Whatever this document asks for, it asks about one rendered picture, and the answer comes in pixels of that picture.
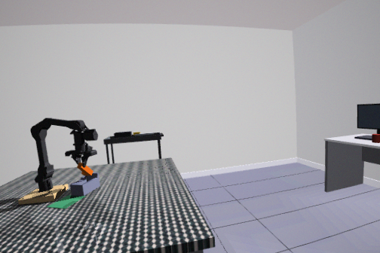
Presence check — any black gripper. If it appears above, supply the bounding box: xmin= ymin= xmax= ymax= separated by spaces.
xmin=65 ymin=141 xmax=97 ymax=167

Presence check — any orange l-shaped part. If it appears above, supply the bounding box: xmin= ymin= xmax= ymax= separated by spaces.
xmin=78 ymin=163 xmax=93 ymax=175

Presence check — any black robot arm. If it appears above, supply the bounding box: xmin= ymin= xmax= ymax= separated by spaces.
xmin=30 ymin=118 xmax=98 ymax=193

